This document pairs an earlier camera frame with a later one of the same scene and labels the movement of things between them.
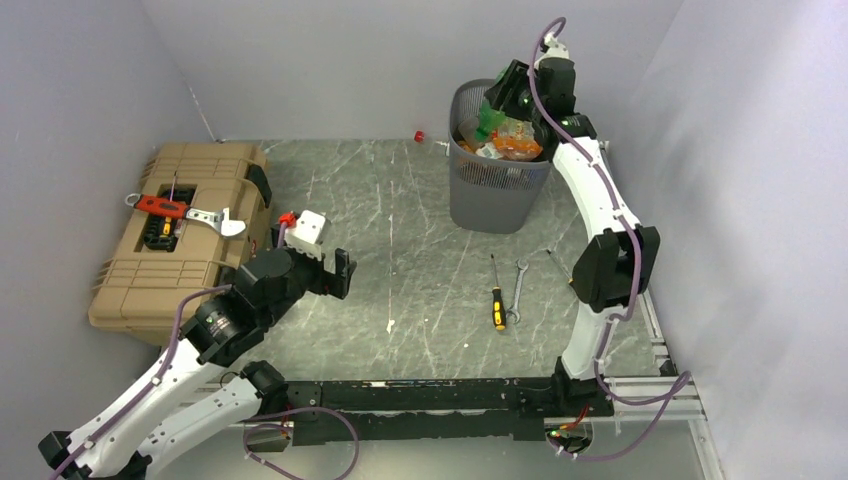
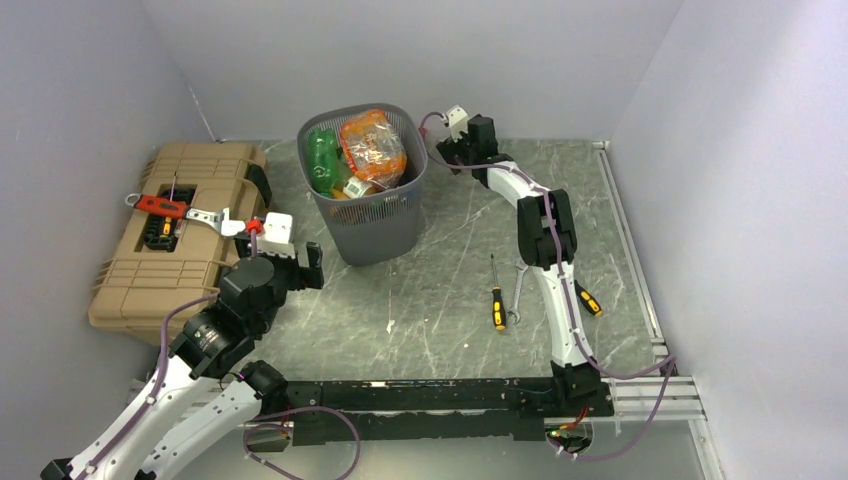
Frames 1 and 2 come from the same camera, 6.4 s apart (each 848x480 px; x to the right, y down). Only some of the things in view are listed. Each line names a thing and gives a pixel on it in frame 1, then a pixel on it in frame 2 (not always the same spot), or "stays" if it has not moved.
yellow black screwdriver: (498, 305) stays
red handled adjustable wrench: (227, 226) stays
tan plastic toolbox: (165, 258) stays
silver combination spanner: (521, 266) stays
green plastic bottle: (489, 120) -> (328, 172)
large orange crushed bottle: (516, 141) -> (373, 148)
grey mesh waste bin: (488, 194) -> (383, 227)
